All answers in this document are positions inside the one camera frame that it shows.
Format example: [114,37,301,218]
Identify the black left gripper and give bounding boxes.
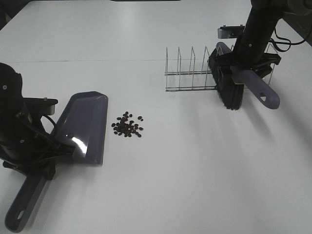
[0,127,75,180]

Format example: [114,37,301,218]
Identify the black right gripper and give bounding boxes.
[212,40,281,78]

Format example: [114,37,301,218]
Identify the purple hand brush black bristles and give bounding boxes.
[208,42,280,110]

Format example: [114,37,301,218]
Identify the purple plastic dustpan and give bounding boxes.
[4,91,108,233]

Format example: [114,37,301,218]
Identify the pile of coffee beans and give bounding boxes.
[111,111,144,138]

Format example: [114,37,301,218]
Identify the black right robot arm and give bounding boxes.
[209,0,312,78]

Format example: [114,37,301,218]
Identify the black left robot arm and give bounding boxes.
[0,63,74,180]

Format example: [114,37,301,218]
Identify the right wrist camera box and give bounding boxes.
[217,25,245,39]

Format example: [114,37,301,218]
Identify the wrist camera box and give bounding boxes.
[217,25,245,39]
[23,97,58,116]

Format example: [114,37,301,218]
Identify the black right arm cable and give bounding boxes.
[269,24,312,52]

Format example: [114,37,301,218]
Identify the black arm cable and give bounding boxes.
[36,114,61,147]
[269,24,312,52]

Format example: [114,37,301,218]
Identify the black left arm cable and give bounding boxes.
[36,114,61,147]

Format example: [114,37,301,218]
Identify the chrome wire dish rack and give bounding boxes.
[164,45,279,93]

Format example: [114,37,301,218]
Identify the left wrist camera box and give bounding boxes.
[23,97,58,116]

